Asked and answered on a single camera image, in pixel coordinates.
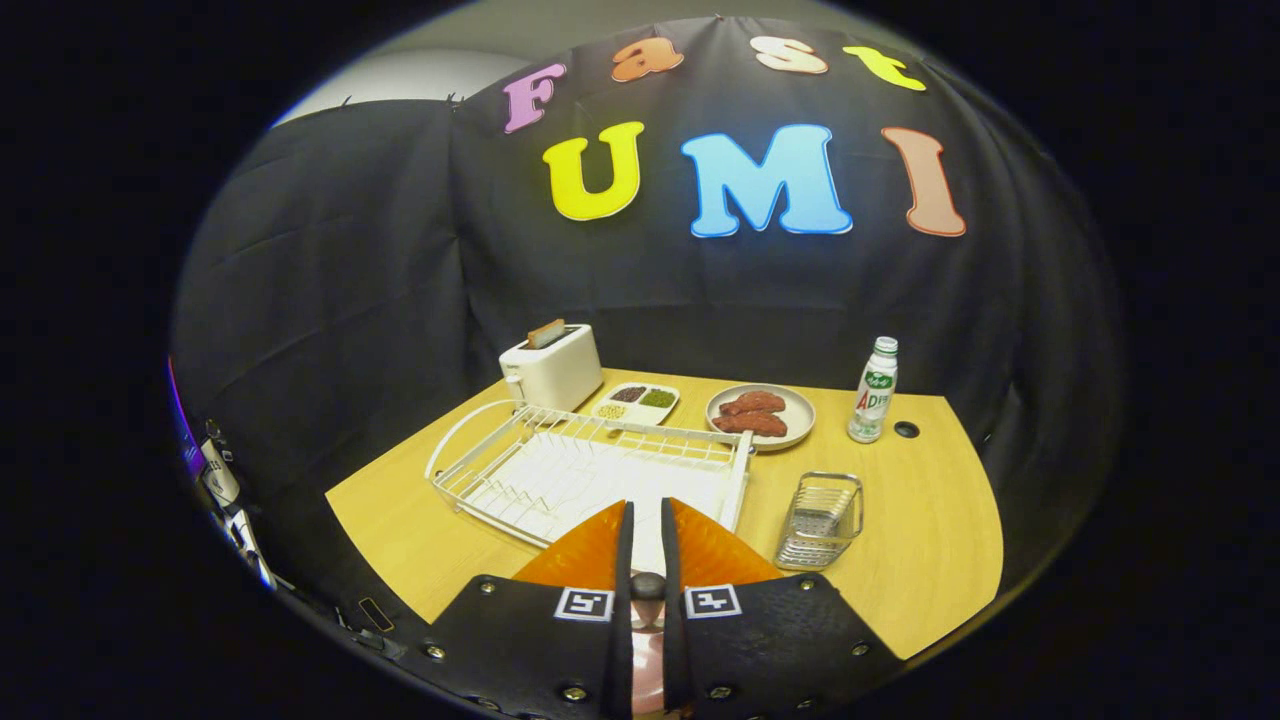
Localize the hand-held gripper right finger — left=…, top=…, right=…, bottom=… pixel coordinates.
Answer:
left=659, top=496, right=907, bottom=720

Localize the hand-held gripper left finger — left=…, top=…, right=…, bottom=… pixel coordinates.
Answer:
left=420, top=499, right=636, bottom=720

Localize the pink plate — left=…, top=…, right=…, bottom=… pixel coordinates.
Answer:
left=632, top=602, right=667, bottom=717

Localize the white wire dish rack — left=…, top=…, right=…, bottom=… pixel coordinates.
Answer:
left=425, top=400, right=754, bottom=549

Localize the metal wire basket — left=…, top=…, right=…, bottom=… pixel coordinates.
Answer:
left=775, top=472, right=864, bottom=571

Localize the white divided condiment dish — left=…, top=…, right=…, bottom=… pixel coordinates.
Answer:
left=592, top=382, right=681, bottom=427

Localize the beige plate with meat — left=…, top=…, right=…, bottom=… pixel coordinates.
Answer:
left=705, top=383, right=817, bottom=453

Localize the white toaster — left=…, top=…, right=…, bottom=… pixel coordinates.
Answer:
left=498, top=324, right=605, bottom=413

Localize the white drink bottle green label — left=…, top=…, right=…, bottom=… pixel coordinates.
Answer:
left=847, top=336, right=899, bottom=444

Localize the dark device with white labels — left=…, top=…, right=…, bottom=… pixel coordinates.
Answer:
left=168, top=355, right=281, bottom=593

